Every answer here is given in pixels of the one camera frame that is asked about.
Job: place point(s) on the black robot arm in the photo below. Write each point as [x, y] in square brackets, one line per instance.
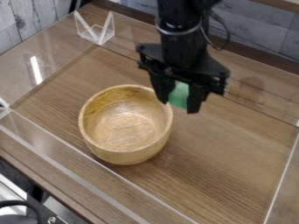
[185, 14]

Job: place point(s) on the wooden bowl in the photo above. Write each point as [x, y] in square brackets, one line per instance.
[125, 124]

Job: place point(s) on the green rectangular block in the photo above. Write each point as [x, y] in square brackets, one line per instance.
[179, 95]

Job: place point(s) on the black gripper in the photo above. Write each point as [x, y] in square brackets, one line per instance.
[181, 59]

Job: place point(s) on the clear acrylic corner bracket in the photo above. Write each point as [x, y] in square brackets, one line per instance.
[95, 33]

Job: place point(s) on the black metal table bracket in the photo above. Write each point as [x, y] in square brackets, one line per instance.
[36, 197]

